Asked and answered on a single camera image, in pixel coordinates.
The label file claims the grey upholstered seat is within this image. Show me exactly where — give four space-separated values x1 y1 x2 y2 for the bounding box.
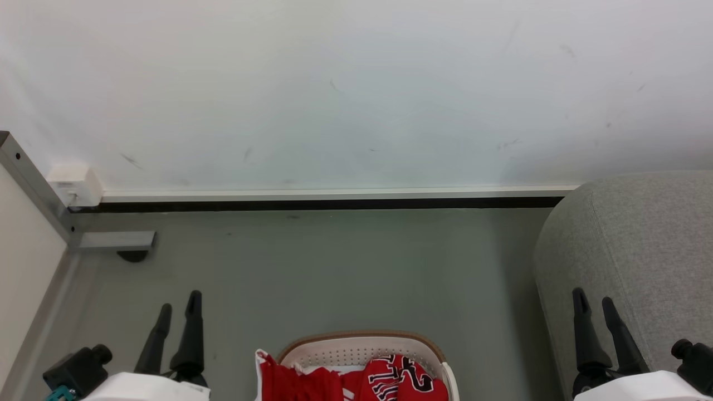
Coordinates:
533 170 713 401

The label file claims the red jersey with black print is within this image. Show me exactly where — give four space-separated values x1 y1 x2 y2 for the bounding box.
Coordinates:
341 354 450 401

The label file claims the white laundry basket brown rim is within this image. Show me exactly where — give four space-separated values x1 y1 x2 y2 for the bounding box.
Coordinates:
276 330 461 401

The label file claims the white and black wall skirting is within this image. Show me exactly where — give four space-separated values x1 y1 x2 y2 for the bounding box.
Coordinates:
70 185 583 214

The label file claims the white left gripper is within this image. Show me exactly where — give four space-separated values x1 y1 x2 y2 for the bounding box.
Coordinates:
84 290 212 401

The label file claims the grey metal partition foot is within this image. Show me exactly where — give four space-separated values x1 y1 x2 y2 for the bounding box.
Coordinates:
0 131 157 250

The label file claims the white wall socket box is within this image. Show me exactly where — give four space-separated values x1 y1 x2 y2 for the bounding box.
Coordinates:
47 163 104 208

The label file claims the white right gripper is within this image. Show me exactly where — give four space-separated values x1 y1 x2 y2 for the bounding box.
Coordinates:
572 287 713 401

